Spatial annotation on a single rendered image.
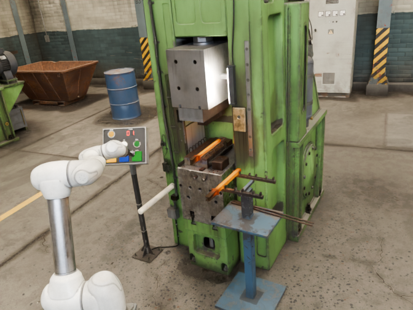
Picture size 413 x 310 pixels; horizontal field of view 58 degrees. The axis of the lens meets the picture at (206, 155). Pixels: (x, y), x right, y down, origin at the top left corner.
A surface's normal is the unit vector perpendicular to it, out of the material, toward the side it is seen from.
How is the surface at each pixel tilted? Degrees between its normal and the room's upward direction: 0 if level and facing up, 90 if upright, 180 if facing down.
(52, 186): 76
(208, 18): 90
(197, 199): 90
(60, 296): 67
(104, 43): 90
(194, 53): 90
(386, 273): 0
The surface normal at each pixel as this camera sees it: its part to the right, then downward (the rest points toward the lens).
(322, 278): -0.08, -0.91
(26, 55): 0.91, 0.10
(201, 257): -0.49, 0.37
